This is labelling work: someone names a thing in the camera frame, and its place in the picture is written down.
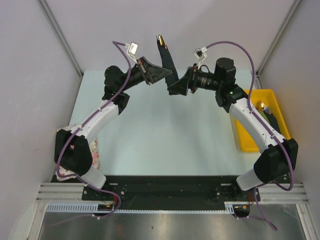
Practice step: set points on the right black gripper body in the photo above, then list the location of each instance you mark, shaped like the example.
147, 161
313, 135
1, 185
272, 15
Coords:
191, 80

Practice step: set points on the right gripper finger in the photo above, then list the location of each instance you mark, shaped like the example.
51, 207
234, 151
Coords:
188, 76
178, 88

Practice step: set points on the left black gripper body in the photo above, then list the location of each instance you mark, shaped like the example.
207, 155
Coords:
145, 70

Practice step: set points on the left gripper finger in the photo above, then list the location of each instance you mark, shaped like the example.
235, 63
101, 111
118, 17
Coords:
158, 73
150, 66

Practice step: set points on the gold knife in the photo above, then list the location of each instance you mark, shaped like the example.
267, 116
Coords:
161, 41

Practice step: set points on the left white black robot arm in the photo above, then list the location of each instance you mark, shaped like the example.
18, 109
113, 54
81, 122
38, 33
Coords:
114, 101

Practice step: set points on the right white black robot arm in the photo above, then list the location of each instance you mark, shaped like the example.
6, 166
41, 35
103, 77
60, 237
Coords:
278, 155

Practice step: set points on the green rolled napkin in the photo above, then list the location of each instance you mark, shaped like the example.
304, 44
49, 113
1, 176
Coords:
263, 115

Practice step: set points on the dark rolled napkin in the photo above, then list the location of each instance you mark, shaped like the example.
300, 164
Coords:
272, 121

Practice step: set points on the gold spoon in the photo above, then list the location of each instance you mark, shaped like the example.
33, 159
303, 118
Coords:
261, 105

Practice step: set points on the yellow plastic bin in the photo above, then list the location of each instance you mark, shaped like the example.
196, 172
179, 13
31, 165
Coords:
246, 142

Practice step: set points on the floral cloth mat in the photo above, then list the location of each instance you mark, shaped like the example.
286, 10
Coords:
96, 155

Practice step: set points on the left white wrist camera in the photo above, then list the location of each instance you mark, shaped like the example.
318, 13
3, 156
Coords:
131, 50

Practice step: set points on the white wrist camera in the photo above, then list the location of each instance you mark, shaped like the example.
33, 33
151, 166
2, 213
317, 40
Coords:
131, 50
200, 54

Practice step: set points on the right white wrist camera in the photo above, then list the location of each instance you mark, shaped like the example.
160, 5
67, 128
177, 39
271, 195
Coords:
200, 54

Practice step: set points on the right corner aluminium post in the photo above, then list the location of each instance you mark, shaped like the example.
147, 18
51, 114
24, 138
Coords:
279, 35

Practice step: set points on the corner aluminium post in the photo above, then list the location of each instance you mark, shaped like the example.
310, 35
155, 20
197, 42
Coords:
55, 26
279, 35

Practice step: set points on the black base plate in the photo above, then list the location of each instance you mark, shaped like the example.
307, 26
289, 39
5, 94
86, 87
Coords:
175, 194

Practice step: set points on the left corner aluminium post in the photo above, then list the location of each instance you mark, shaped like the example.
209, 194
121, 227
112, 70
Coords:
55, 26

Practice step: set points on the white cable duct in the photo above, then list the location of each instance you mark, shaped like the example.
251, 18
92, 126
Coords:
96, 208

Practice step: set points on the aluminium frame rail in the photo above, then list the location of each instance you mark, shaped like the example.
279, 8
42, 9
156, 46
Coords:
73, 192

